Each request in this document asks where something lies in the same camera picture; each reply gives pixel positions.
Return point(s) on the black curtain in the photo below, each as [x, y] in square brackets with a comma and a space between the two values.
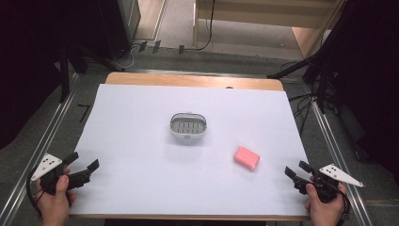
[370, 78]
[28, 62]

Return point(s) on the dark cabinet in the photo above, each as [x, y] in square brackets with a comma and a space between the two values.
[116, 25]

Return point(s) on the black floor tape strip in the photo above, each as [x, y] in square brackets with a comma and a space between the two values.
[142, 46]
[156, 46]

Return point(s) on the person's left hand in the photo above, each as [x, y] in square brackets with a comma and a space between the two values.
[55, 204]

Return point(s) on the white table cover sheet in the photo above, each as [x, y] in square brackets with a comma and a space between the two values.
[141, 172]

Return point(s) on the metal floor rail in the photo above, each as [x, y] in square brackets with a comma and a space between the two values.
[40, 145]
[332, 151]

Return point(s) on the pink soap bar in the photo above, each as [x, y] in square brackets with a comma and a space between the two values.
[246, 158]

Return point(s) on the light wooden bench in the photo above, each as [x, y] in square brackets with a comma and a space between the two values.
[251, 12]

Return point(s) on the black metal stand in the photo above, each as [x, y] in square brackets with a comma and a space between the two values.
[291, 67]
[64, 75]

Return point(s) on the person's right hand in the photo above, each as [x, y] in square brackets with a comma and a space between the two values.
[324, 212]

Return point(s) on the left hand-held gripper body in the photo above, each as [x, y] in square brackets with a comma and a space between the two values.
[47, 164]

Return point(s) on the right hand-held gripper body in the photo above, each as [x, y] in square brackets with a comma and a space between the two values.
[337, 175]

